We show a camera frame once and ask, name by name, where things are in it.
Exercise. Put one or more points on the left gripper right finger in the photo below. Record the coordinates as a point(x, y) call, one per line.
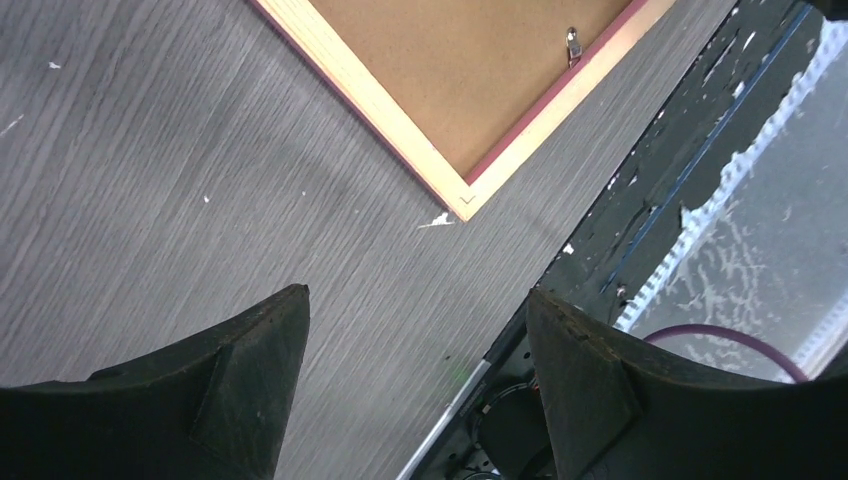
point(617, 407)

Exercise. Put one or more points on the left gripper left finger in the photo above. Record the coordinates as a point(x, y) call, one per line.
point(214, 405)

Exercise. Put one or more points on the brown backing board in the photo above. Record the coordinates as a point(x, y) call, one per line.
point(465, 71)

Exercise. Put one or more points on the pink wooden picture frame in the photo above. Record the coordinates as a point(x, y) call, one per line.
point(303, 26)

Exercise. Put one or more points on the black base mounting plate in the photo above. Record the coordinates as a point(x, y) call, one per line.
point(633, 230)

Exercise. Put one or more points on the aluminium front rail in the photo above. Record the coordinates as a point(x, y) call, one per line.
point(759, 287)

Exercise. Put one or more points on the small metal frame clip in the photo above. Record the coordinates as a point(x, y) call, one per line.
point(574, 47)

